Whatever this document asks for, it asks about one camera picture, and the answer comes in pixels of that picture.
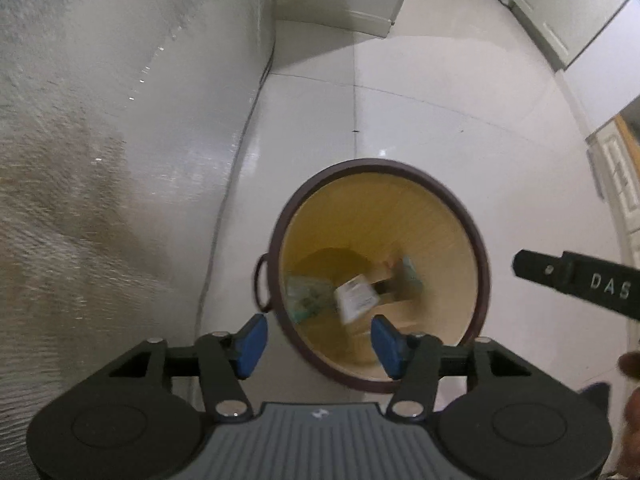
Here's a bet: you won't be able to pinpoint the white printed tablecloth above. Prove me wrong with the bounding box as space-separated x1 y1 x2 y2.
0 0 278 480

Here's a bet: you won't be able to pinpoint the person's right hand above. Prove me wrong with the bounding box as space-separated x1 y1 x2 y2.
617 351 640 473

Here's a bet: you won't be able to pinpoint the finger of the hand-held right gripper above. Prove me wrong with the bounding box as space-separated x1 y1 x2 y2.
512 249 566 291

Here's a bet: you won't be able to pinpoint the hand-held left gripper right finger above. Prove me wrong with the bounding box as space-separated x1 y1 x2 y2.
371 315 556 420

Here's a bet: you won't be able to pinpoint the white paper carton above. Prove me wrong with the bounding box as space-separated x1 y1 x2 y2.
334 275 382 326

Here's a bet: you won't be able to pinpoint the pale green packet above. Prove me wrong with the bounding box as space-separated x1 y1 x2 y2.
400 256 425 297

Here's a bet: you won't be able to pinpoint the green printed packet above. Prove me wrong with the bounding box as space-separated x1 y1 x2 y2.
286 275 337 324

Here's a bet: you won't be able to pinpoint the white panelled cabinet door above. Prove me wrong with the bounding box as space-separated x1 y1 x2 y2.
585 114 640 237

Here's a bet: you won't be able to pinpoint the brown-rimmed yellow trash bin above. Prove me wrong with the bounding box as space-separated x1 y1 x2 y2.
252 158 490 394

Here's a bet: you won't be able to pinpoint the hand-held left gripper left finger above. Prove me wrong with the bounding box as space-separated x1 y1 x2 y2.
85 314 268 421

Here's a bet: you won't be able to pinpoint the white kitchen base cabinets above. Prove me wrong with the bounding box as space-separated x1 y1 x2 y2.
509 0 632 72

